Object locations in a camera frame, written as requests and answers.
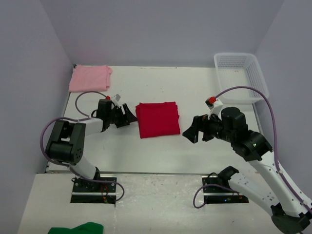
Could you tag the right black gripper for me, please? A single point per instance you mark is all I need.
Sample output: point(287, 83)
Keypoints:
point(200, 123)

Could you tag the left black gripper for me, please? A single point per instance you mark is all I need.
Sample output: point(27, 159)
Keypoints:
point(126, 119)

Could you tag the red t shirt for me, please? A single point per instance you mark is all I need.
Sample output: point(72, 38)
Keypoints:
point(158, 119)

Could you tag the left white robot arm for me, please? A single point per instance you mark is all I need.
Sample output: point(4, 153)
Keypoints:
point(66, 142)

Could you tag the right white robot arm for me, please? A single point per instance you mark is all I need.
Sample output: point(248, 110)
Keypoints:
point(291, 215)

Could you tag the folded pink t shirt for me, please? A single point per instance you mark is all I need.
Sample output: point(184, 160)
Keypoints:
point(90, 78)

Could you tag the white plastic basket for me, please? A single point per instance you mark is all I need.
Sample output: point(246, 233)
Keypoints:
point(240, 69)

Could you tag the green t shirt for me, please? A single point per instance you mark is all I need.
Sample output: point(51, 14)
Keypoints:
point(86, 228)

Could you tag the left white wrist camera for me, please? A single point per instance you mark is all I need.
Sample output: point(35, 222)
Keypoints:
point(115, 100)

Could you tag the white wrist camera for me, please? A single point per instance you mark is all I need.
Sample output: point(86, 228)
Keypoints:
point(215, 105)
point(115, 100)

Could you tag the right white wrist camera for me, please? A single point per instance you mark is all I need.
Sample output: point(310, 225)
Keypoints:
point(215, 105)

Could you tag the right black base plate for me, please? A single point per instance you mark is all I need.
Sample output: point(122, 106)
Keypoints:
point(216, 195)

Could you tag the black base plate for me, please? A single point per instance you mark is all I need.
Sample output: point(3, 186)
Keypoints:
point(87, 192)
point(216, 195)

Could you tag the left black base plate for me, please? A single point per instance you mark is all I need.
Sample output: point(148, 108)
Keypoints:
point(87, 192)

